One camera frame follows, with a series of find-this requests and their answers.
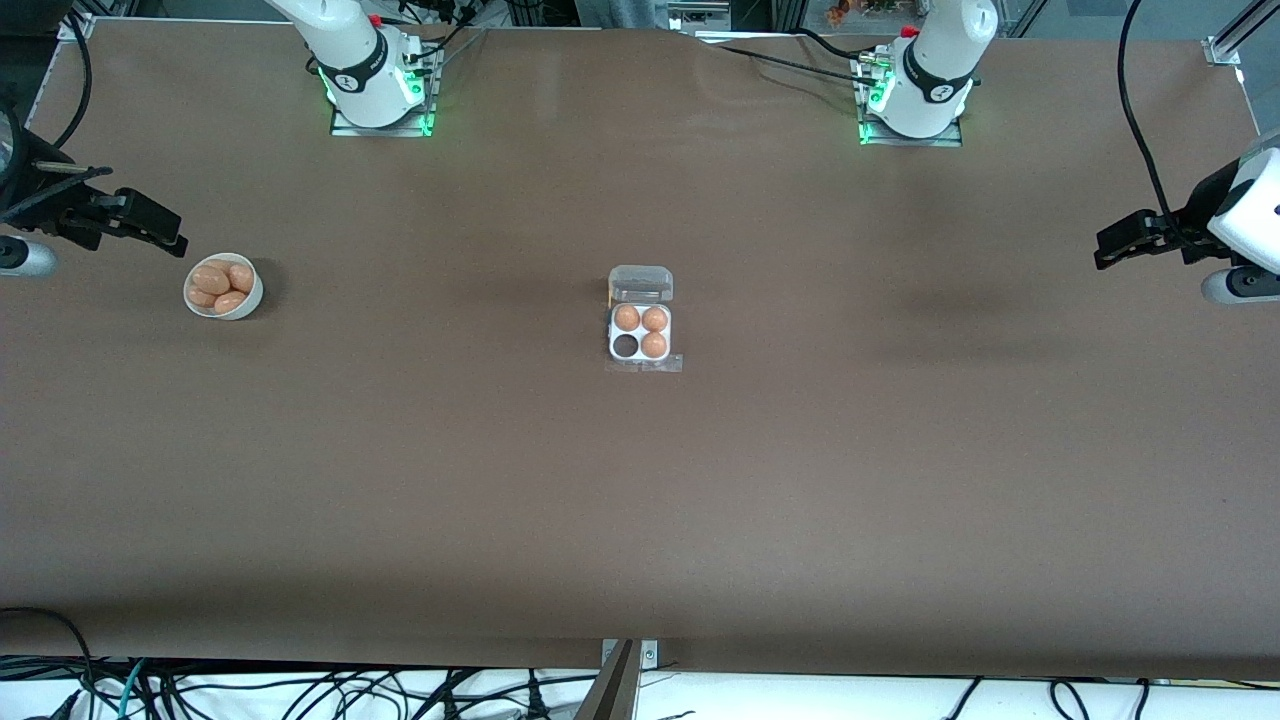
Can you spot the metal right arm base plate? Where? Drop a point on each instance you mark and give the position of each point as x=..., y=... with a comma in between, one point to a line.
x=345, y=128

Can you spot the dark camera stand beam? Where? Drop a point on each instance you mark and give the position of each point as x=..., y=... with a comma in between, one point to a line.
x=610, y=695

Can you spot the grey metal bracket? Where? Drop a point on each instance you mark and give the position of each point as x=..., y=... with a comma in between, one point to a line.
x=650, y=655

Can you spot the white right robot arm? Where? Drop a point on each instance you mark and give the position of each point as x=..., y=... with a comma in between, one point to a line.
x=360, y=60

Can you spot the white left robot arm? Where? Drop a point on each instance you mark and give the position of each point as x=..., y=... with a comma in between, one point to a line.
x=935, y=60

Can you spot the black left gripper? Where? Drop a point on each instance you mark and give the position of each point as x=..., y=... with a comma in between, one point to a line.
x=1192, y=225

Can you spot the clear plastic egg box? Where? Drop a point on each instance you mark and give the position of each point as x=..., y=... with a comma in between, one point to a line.
x=640, y=282

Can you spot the white round bowl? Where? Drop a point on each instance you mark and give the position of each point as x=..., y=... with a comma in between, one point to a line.
x=250, y=305

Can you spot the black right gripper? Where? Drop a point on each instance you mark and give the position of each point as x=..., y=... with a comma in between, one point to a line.
x=62, y=212

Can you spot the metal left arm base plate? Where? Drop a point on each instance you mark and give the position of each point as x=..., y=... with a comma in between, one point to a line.
x=950, y=138

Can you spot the grey fabric background object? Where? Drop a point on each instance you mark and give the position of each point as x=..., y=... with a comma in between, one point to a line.
x=620, y=12

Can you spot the orange background objects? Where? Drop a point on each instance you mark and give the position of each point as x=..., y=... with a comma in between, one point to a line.
x=840, y=10

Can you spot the aluminium profile post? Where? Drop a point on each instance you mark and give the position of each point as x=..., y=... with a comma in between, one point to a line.
x=78, y=25
x=1225, y=48

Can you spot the silver table edge rail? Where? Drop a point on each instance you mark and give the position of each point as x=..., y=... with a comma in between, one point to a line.
x=1250, y=95

